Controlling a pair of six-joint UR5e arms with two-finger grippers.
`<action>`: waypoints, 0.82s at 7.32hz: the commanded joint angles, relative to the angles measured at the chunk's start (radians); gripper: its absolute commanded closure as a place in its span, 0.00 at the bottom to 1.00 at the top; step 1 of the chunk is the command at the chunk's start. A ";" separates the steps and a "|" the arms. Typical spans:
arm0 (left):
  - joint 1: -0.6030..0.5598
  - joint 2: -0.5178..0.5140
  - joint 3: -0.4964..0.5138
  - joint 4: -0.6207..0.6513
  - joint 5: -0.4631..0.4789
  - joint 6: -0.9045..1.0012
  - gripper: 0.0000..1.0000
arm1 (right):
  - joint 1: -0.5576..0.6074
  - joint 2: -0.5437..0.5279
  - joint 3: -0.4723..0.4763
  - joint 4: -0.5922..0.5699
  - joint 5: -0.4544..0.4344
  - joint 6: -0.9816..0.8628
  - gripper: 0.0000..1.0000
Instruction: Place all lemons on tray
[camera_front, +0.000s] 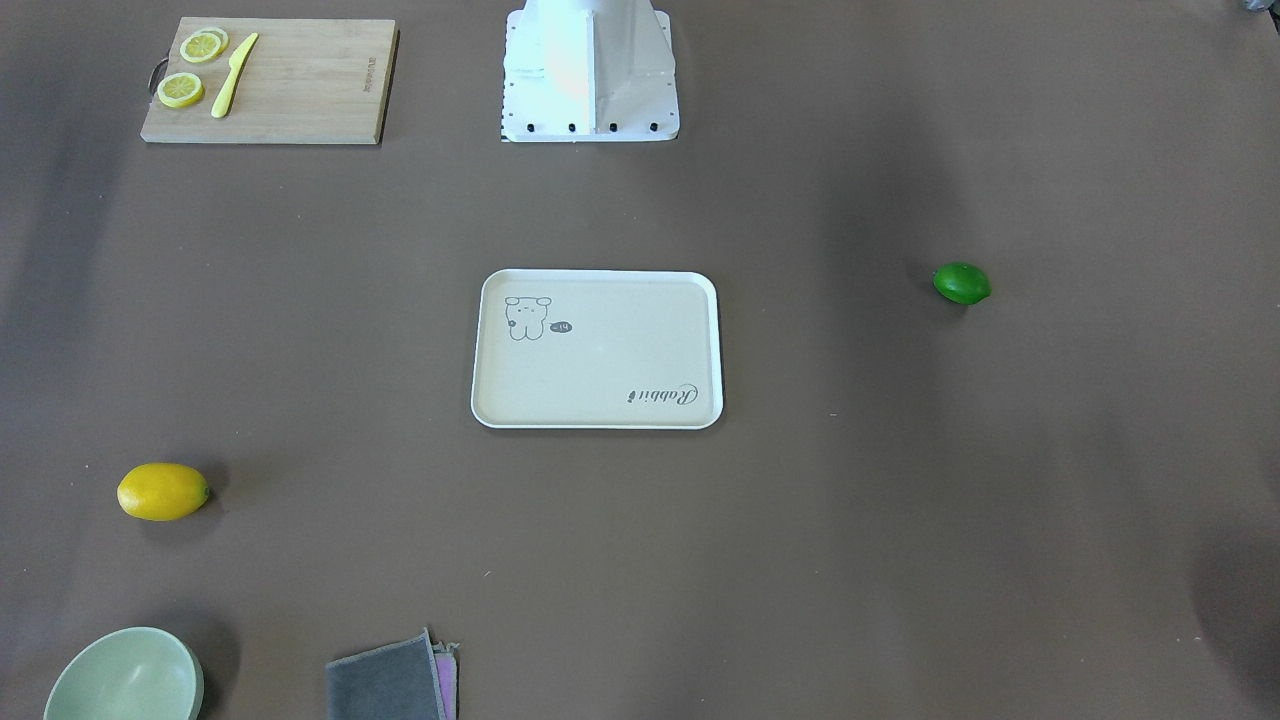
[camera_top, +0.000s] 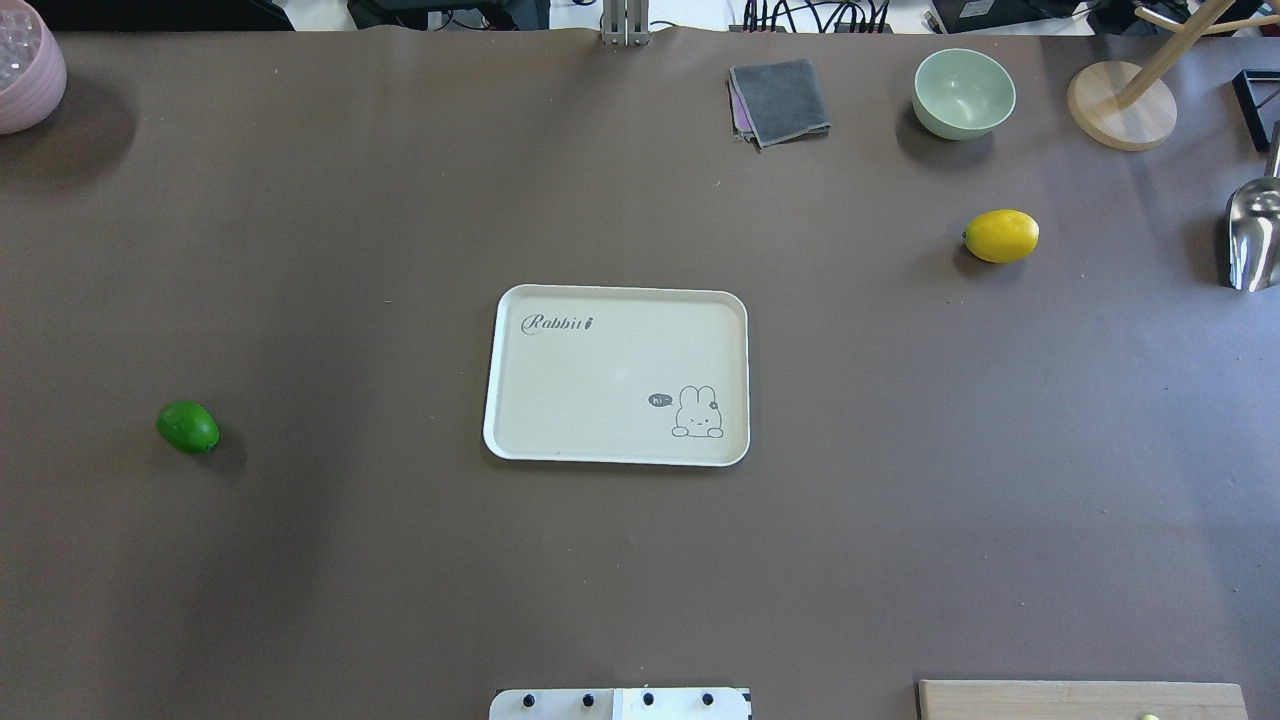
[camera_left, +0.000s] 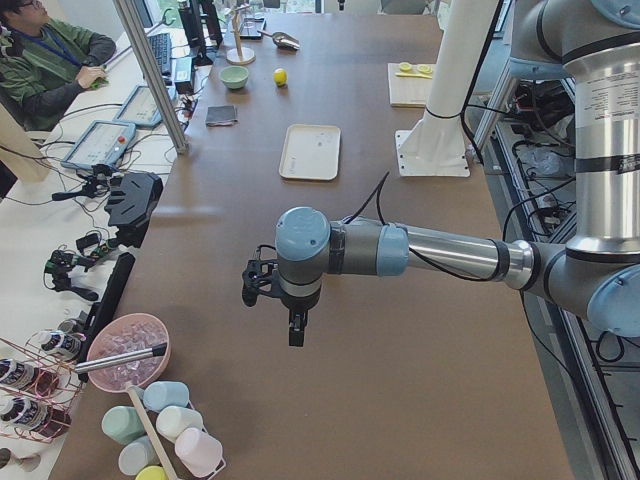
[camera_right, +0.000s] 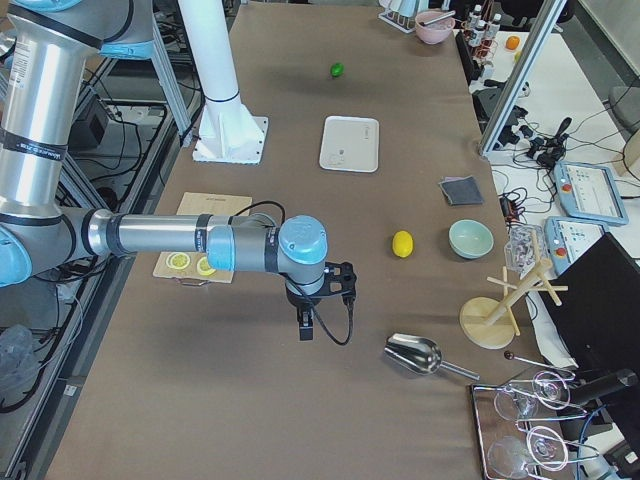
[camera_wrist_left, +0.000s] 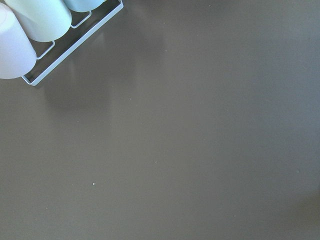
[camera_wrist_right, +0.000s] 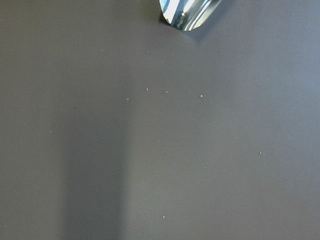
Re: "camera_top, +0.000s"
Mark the wooden mug tree stand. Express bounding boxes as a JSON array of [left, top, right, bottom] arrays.
[[1066, 1, 1279, 152]]

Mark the grey folded cloth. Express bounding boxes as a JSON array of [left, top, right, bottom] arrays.
[[727, 58, 831, 149]]

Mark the cream rabbit print tray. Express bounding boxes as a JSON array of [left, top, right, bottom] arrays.
[[483, 284, 751, 468]]

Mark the black wire glass rack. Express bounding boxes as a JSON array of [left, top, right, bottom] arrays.
[[1231, 69, 1279, 152]]

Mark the pink ribbed bowl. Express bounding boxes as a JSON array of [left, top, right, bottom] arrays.
[[1, 1, 67, 135]]

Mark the green lime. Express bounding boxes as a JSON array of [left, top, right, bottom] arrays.
[[155, 400, 221, 454]]

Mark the yellow lemon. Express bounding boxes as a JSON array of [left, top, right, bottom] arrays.
[[963, 209, 1041, 264]]

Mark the pale green bowl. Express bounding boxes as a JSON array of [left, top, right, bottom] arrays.
[[911, 47, 1018, 141]]

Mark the wooden cutting board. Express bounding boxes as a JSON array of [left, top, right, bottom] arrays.
[[916, 680, 1248, 719]]

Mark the metal scoop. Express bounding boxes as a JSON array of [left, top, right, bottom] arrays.
[[1228, 124, 1279, 293]]

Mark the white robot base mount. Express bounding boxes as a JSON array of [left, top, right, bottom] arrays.
[[488, 685, 754, 719]]

